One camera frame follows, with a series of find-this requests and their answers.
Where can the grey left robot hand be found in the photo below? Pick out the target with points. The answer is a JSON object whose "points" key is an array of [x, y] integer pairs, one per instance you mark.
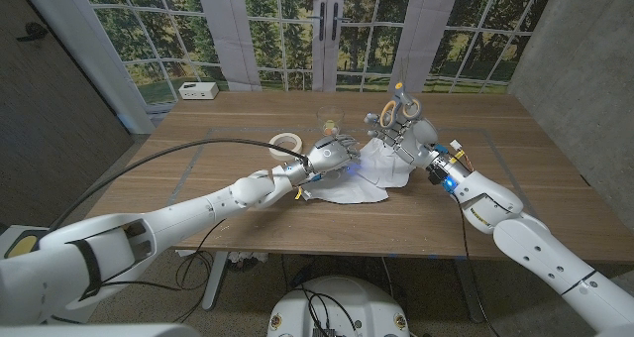
{"points": [[324, 154]]}

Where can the large white paper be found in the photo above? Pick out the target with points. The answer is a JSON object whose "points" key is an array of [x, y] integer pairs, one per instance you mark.
{"points": [[351, 192]]}

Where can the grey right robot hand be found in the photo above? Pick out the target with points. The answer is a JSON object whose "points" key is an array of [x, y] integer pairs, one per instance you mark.
{"points": [[420, 138]]}

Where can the white table leg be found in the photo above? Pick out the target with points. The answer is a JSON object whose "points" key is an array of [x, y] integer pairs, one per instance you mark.
{"points": [[215, 282]]}

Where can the small yellow toy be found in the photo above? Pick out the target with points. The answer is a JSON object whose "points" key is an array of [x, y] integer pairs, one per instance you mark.
{"points": [[330, 127]]}

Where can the white masking tape roll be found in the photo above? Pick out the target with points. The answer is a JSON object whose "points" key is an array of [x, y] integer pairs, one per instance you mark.
{"points": [[275, 144]]}

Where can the grey table leg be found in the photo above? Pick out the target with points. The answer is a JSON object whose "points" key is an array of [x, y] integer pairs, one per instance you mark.
{"points": [[470, 292]]}

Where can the black pedal with yellow pads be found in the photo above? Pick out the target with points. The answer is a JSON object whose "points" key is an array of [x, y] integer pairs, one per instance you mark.
{"points": [[24, 244]]}

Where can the dark wooden door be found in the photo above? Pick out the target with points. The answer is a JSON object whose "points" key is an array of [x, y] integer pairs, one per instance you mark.
{"points": [[49, 119]]}

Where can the crumpled white rag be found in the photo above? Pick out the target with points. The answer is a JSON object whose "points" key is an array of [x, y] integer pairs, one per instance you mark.
{"points": [[245, 258]]}

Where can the clear drinking glass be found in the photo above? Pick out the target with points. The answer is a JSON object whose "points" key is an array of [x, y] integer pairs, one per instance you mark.
{"points": [[331, 114]]}

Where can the white socket box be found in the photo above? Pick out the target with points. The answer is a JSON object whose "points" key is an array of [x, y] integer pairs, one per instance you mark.
{"points": [[198, 90]]}

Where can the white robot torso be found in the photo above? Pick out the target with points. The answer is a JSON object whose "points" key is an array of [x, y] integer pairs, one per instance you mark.
{"points": [[356, 302]]}

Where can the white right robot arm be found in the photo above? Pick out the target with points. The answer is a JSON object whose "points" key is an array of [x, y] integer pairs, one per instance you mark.
{"points": [[540, 248]]}

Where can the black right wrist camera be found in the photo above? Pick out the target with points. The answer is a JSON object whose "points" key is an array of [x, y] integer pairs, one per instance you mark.
{"points": [[438, 174]]}

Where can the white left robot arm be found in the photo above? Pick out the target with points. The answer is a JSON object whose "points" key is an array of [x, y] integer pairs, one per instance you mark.
{"points": [[148, 228]]}

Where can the printed window backdrop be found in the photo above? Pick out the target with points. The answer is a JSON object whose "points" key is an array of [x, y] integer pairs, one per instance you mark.
{"points": [[376, 44]]}

